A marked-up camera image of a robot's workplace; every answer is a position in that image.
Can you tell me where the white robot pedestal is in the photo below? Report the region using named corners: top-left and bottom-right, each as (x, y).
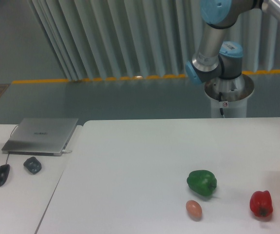
top-left (205, 74), bottom-right (254, 118)

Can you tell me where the red bell pepper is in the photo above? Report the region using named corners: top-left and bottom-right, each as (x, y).
top-left (249, 190), bottom-right (273, 217)

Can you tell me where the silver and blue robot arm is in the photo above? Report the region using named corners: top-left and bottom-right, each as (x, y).
top-left (186, 0), bottom-right (280, 84)

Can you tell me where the brown egg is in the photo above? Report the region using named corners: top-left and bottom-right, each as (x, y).
top-left (186, 200), bottom-right (202, 218)

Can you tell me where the black power adapter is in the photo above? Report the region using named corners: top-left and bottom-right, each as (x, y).
top-left (23, 156), bottom-right (42, 175)

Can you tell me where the green bell pepper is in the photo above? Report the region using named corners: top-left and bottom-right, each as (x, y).
top-left (187, 170), bottom-right (217, 196)

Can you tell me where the silver closed laptop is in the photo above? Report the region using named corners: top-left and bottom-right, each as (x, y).
top-left (2, 118), bottom-right (78, 156)

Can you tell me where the black computer mouse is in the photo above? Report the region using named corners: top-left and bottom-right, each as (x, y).
top-left (0, 164), bottom-right (11, 187)

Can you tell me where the black mouse cable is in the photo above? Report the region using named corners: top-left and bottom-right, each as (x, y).
top-left (5, 124), bottom-right (20, 166)

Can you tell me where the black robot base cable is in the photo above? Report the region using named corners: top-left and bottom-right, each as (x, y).
top-left (218, 92), bottom-right (226, 119)

